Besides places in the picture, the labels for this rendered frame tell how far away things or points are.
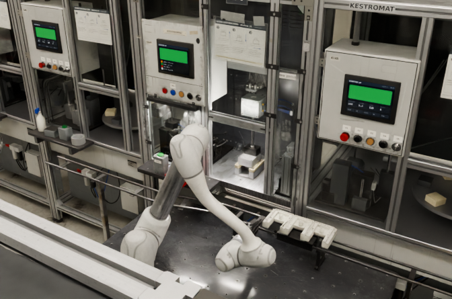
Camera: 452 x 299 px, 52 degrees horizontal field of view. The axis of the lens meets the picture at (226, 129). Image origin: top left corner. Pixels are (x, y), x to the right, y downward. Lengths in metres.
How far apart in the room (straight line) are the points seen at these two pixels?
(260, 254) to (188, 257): 0.58
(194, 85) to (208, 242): 0.90
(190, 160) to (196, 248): 0.78
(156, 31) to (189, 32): 0.23
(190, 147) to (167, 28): 0.88
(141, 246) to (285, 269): 0.77
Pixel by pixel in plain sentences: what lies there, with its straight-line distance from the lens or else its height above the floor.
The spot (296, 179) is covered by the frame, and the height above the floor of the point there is 1.06.
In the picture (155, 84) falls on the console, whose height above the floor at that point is 1.45.
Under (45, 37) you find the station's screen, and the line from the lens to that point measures 3.39.
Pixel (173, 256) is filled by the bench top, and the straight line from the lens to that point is 2.63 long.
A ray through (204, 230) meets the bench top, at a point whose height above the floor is 0.68.
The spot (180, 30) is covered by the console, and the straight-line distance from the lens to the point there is 2.61.
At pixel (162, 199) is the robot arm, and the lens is 2.36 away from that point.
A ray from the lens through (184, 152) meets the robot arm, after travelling 2.00.
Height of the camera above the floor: 2.36
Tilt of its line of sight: 25 degrees down
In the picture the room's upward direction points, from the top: straight up
